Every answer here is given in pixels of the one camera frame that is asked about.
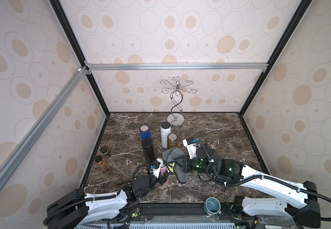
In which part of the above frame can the pink thermos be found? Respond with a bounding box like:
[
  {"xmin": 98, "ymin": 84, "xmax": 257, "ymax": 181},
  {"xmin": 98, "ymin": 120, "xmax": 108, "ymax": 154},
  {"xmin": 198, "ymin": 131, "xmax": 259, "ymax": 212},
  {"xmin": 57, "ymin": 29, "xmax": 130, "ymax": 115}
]
[{"xmin": 159, "ymin": 157, "xmax": 168, "ymax": 172}]

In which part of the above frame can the grey yellow cleaning cloth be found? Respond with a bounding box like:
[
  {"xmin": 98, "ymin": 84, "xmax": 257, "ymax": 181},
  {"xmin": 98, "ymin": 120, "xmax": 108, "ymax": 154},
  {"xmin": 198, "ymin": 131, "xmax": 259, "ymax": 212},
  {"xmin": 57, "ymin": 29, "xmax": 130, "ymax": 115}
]
[{"xmin": 162, "ymin": 148, "xmax": 189, "ymax": 184}]

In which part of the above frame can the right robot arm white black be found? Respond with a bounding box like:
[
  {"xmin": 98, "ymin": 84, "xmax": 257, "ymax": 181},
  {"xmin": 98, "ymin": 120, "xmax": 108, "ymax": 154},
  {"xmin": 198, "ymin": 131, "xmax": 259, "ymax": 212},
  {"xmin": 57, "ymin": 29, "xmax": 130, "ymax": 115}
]
[{"xmin": 167, "ymin": 139, "xmax": 331, "ymax": 228}]

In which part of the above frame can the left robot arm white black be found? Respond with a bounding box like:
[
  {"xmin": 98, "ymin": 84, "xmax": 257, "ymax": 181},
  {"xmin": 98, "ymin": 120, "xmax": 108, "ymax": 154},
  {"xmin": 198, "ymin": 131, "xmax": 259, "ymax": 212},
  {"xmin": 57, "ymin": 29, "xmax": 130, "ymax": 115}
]
[{"xmin": 43, "ymin": 161, "xmax": 169, "ymax": 229}]

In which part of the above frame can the gold thermos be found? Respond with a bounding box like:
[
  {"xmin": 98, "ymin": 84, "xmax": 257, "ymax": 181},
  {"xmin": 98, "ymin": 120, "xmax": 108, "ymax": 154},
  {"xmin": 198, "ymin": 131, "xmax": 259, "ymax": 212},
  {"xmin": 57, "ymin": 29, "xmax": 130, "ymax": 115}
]
[{"xmin": 167, "ymin": 133, "xmax": 179, "ymax": 149}]

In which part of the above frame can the black thermos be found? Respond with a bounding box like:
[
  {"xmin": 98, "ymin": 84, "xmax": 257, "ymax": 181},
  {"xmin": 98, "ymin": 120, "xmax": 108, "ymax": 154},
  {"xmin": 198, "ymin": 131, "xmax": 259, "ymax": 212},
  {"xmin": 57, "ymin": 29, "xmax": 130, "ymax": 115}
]
[{"xmin": 142, "ymin": 138, "xmax": 155, "ymax": 165}]

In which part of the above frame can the white thermos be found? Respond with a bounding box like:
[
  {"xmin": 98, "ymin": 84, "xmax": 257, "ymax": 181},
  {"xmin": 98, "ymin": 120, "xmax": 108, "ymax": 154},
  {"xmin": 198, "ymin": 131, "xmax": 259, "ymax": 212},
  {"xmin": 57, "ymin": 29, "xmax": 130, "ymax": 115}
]
[{"xmin": 160, "ymin": 121, "xmax": 171, "ymax": 149}]

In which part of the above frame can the blue thermos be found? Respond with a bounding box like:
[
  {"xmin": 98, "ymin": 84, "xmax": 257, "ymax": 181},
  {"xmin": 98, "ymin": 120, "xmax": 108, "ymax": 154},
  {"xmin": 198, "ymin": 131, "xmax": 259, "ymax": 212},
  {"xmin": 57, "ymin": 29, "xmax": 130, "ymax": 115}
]
[{"xmin": 139, "ymin": 125, "xmax": 151, "ymax": 141}]

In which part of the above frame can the orange spice jar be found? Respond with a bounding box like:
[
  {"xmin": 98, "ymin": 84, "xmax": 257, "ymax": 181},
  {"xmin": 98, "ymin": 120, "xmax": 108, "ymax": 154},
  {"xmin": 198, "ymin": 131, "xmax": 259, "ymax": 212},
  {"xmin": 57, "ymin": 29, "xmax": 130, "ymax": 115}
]
[{"xmin": 94, "ymin": 155, "xmax": 108, "ymax": 170}]

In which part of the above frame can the silver metal cup stand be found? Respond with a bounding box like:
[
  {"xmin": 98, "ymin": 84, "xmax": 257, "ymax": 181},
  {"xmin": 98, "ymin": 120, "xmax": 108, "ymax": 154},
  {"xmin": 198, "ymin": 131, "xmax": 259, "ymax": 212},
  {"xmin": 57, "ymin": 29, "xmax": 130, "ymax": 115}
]
[{"xmin": 160, "ymin": 76, "xmax": 197, "ymax": 127}]

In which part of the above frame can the teal ceramic mug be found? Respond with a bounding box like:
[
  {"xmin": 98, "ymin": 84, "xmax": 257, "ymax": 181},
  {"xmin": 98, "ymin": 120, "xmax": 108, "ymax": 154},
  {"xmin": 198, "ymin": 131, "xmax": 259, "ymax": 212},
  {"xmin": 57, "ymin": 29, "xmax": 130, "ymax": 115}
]
[{"xmin": 203, "ymin": 197, "xmax": 221, "ymax": 216}]

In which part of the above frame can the dark lid spice jar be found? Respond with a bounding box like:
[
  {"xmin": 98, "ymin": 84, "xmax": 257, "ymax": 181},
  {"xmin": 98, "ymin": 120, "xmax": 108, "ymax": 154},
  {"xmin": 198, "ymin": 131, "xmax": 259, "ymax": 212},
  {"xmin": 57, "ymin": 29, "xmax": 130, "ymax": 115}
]
[{"xmin": 99, "ymin": 146, "xmax": 112, "ymax": 158}]

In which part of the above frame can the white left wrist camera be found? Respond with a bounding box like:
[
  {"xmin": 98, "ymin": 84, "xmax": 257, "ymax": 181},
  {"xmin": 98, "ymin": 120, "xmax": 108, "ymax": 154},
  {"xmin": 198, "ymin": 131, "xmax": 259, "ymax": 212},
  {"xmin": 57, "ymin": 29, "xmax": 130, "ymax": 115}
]
[{"xmin": 150, "ymin": 158, "xmax": 163, "ymax": 178}]

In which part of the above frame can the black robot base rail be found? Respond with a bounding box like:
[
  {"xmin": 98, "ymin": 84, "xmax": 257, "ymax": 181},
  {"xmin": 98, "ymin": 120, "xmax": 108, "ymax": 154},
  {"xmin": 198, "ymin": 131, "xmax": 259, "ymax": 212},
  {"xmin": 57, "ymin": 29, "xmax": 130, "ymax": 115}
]
[{"xmin": 65, "ymin": 197, "xmax": 261, "ymax": 229}]

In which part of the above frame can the horizontal aluminium frame bar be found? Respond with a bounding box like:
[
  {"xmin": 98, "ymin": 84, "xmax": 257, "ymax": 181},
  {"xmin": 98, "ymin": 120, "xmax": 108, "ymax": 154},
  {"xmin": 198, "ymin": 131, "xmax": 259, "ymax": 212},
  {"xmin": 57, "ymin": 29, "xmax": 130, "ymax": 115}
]
[{"xmin": 85, "ymin": 62, "xmax": 269, "ymax": 71}]

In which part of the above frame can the left aluminium frame bar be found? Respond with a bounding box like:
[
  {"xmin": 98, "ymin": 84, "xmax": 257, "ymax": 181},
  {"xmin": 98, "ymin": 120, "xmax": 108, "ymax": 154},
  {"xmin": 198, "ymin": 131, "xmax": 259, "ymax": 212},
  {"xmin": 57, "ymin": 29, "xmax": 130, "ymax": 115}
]
[{"xmin": 0, "ymin": 66, "xmax": 89, "ymax": 192}]

